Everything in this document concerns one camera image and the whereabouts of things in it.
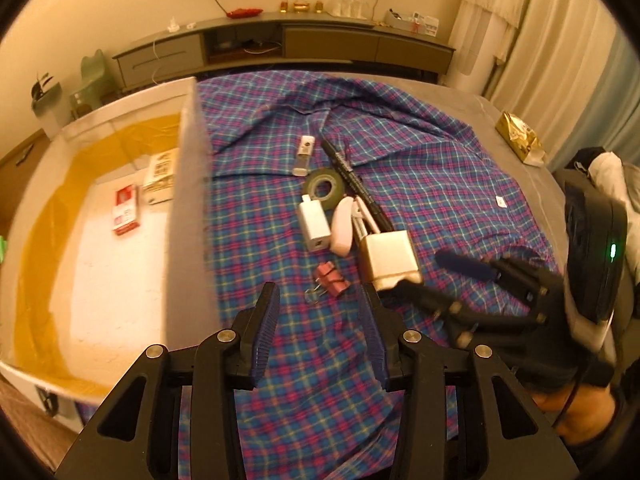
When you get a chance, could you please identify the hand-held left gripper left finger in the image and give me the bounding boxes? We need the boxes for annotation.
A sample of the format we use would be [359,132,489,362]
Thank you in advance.
[55,281,282,480]

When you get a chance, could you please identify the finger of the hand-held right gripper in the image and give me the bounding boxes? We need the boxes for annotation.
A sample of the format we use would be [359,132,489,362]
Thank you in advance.
[395,280,528,350]
[435,251,568,327]

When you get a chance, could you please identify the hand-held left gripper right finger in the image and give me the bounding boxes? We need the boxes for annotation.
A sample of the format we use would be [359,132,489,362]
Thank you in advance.
[356,282,583,480]

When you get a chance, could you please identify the gold tin box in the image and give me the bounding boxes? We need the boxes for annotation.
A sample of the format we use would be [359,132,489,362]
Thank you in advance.
[357,230,423,293]

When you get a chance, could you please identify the pink binder clip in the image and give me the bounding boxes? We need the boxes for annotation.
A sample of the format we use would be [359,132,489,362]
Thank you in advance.
[306,262,349,303]

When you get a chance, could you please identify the white pink oval case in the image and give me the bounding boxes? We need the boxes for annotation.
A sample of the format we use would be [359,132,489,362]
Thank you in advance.
[330,196,357,258]

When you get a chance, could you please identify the white charger adapter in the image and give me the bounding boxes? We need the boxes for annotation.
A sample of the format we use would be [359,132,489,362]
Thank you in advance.
[298,196,332,253]

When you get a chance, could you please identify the black marker pen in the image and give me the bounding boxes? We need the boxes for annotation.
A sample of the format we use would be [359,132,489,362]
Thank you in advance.
[320,139,396,233]

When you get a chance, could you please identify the green tape roll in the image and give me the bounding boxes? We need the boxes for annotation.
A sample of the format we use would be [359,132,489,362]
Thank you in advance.
[306,166,346,201]

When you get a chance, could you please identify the white stick black label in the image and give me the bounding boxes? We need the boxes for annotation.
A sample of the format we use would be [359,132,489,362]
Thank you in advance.
[292,135,317,177]

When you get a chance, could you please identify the white cardboard box yellow tape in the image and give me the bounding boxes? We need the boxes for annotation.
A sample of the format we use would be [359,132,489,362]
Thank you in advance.
[0,77,221,401]

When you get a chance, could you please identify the person's right forearm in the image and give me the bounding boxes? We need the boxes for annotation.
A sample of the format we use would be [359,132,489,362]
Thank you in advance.
[530,387,618,448]

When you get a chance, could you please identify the black and white clothing pile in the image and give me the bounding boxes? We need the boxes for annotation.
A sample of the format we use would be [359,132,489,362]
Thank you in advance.
[562,146,640,241]

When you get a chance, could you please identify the blue plaid cloth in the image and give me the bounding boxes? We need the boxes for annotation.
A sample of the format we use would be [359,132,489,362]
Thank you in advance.
[80,71,568,480]

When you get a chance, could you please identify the white plastic clip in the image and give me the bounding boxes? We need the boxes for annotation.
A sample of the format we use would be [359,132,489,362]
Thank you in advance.
[352,199,381,236]

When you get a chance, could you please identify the gold snack bag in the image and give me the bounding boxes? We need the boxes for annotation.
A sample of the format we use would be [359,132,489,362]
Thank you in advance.
[495,110,546,166]

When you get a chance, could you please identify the red staple box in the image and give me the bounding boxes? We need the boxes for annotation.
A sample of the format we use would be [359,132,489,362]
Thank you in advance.
[112,183,138,236]

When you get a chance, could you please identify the beige tissue packet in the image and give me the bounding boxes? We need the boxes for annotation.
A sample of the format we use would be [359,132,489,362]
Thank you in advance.
[142,149,180,206]

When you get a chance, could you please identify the cream curtain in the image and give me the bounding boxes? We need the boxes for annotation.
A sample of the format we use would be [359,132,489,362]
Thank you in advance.
[480,0,640,171]

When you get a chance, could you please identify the white floor air conditioner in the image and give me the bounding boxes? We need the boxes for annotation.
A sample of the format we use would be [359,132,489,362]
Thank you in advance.
[447,0,533,96]

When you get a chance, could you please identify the white organizer tray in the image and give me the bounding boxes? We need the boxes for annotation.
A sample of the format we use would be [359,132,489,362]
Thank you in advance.
[384,8,441,36]

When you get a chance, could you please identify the grey tv cabinet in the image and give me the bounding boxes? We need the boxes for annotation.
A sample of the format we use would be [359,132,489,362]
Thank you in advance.
[111,12,457,93]

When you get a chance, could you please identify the group of glass cups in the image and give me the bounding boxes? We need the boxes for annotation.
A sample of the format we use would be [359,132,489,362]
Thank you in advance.
[330,0,371,18]

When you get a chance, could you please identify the white ribbed bin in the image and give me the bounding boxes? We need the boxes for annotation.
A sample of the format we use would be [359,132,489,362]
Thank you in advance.
[31,85,76,138]

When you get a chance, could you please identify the green plastic stool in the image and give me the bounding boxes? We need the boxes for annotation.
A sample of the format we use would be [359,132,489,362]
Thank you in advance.
[70,49,118,111]

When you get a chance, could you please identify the potted plant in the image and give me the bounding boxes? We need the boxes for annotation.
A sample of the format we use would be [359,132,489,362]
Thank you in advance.
[31,72,53,100]

